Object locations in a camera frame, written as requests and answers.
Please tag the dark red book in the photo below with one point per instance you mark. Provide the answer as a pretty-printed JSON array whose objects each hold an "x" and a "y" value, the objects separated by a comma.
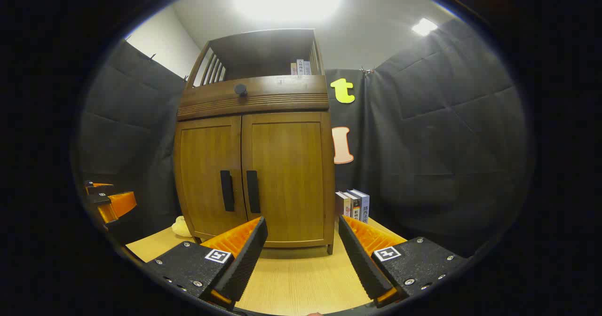
[{"x": 341, "y": 204}]

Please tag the black round drawer knob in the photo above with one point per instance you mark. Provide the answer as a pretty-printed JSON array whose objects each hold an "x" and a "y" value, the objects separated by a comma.
[{"x": 241, "y": 90}]

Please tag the small grey book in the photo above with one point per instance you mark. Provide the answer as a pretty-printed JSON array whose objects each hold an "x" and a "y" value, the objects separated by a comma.
[{"x": 307, "y": 68}]

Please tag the blue-grey book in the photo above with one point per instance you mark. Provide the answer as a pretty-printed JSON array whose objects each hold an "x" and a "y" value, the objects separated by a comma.
[{"x": 365, "y": 208}]

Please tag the small white book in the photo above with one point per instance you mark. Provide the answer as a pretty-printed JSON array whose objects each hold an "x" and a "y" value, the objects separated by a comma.
[{"x": 300, "y": 67}]

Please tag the black backdrop cloth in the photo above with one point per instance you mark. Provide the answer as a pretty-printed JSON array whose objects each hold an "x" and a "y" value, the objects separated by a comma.
[{"x": 447, "y": 142}]

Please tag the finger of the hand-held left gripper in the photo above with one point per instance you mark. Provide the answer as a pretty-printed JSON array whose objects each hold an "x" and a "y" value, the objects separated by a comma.
[
  {"x": 120, "y": 204},
  {"x": 96, "y": 187}
]

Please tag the small ceiling light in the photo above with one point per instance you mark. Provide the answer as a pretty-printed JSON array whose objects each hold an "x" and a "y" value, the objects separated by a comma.
[{"x": 424, "y": 26}]

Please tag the pale yellow plush toy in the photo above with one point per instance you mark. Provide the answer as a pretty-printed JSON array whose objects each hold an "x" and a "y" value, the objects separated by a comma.
[{"x": 181, "y": 227}]

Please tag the wooden double-door shoe cabinet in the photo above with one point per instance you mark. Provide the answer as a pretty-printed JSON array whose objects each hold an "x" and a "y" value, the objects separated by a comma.
[{"x": 263, "y": 48}]

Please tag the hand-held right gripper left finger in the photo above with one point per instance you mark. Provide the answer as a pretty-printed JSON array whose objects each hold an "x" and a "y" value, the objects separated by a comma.
[{"x": 244, "y": 259}]

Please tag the black and white book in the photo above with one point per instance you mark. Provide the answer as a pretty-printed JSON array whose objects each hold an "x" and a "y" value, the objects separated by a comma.
[{"x": 355, "y": 208}]

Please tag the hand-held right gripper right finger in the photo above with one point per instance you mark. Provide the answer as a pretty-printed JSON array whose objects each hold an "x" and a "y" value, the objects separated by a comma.
[{"x": 362, "y": 259}]

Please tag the wooden shoe cabinet door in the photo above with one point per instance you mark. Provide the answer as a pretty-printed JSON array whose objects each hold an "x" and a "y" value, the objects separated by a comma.
[
  {"x": 202, "y": 165},
  {"x": 291, "y": 175}
]

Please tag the wooden cabinet drawer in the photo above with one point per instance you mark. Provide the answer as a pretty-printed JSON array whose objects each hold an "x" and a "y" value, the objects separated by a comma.
[{"x": 287, "y": 92}]

